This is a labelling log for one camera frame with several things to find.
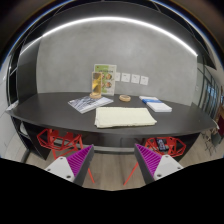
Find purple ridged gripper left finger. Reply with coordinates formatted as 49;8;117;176
46;145;94;186

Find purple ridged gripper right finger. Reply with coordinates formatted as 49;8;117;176
134;144;182;184

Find cream folded towel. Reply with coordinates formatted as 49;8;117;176
95;107;157;128

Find grey cover magazine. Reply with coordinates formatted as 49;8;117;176
68;96;113;114

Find gold acrylic sign stand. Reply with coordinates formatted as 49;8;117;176
90;72;102;99

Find curved ceiling light strip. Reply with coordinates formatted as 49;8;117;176
20;16;198;57

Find right red wire chair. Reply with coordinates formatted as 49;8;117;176
124;137;186;184

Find red wire chair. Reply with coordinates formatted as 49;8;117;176
124;137;186;184
36;128;96;184

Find left red wire chair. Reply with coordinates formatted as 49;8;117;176
36;128;96;184

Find round wooden tape ring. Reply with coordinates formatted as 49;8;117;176
118;94;132;102

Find white wall socket right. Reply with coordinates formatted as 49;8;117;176
140;76;149;85

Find white wall socket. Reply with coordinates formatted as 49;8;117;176
140;76;149;85
115;72;121;81
121;73;130;82
131;74;140;84

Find white wall socket left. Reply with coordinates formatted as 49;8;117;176
115;72;121;81

